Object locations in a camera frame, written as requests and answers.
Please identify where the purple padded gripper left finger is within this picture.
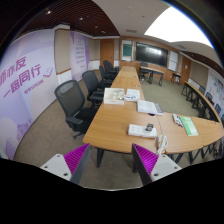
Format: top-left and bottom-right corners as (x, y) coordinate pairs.
(41, 144), (91, 184)

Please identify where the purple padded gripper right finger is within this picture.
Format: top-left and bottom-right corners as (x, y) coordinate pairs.
(132, 144), (181, 185)

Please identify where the black charger plug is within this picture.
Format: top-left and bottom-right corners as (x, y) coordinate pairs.
(146, 123), (154, 131)

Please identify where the white power strip box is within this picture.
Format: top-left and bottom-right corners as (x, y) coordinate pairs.
(128, 124), (157, 138)

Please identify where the long wooden conference table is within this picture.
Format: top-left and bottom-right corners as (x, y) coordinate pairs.
(82, 65), (224, 169)

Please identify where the small white packet with pens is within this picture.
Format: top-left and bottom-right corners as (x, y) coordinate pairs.
(172, 113), (183, 128)

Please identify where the white open booklet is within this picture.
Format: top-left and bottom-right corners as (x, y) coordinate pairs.
(137, 100), (163, 115)

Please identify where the nearest black mesh office chair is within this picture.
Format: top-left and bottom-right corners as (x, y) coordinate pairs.
(54, 80), (96, 139)

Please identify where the white paper stack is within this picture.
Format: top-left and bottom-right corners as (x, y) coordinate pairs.
(124, 89), (140, 102)

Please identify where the curved wooden side table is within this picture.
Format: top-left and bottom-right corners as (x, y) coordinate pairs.
(182, 82), (222, 123)

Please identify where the small wooden desk at back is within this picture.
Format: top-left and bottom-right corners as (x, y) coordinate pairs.
(140, 66), (164, 86)

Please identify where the far black office chair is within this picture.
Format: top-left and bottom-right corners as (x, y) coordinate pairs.
(103, 60), (118, 79)

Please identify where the white coiled cable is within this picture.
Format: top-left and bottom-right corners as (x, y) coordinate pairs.
(155, 133), (169, 156)

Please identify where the purple printed wall banner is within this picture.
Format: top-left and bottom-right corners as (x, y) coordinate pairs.
(0, 29), (58, 160)

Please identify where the large black wall screen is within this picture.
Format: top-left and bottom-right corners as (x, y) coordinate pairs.
(135, 42), (168, 67)

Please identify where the white whiteboard on wall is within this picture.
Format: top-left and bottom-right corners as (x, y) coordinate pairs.
(168, 51), (178, 71)

